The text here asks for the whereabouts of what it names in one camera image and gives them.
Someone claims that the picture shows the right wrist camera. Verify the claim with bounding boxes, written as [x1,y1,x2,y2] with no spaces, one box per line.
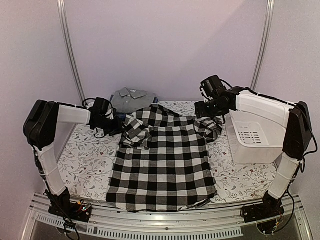
[200,75,227,98]

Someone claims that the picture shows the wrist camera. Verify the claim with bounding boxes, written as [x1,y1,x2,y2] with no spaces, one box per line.
[92,97,113,117]
[200,75,227,98]

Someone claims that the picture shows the blue checkered shirt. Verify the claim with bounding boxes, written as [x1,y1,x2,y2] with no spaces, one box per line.
[116,97,159,121]

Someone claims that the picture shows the grey polo shirt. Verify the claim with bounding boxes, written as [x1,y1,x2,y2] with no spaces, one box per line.
[110,87,158,114]

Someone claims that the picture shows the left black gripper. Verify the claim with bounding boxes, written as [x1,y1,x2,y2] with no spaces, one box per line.
[95,115,127,137]

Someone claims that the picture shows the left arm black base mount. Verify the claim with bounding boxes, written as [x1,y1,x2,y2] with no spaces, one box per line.
[48,200,92,223]

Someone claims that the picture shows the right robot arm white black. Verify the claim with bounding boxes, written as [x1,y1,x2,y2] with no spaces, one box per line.
[194,86,315,218]

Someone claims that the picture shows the aluminium frame post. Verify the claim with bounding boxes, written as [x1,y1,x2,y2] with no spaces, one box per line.
[250,0,275,90]
[56,0,86,102]

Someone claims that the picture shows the floral patterned table cloth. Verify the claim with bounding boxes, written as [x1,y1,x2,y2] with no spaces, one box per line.
[58,101,277,209]

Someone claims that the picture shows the right aluminium frame post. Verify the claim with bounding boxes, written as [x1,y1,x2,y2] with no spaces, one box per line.
[250,0,275,90]

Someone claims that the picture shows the aluminium front rail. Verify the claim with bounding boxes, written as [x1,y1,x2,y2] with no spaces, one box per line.
[21,193,313,240]

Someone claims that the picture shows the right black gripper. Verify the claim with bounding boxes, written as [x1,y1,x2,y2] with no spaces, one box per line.
[194,98,226,119]

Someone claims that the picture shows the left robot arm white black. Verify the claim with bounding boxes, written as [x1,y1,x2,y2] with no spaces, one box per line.
[23,97,123,217]

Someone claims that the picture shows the white plastic basket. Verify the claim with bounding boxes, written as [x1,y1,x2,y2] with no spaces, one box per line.
[225,110,286,164]

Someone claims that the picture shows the black white checkered shirt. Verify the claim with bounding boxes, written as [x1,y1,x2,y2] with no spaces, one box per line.
[106,104,222,212]

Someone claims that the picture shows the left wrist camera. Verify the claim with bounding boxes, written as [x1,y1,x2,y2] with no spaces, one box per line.
[92,97,113,117]

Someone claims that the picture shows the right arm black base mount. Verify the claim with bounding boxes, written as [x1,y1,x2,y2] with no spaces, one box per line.
[240,200,285,223]

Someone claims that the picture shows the left aluminium frame post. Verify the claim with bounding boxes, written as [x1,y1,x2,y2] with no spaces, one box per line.
[56,0,86,102]

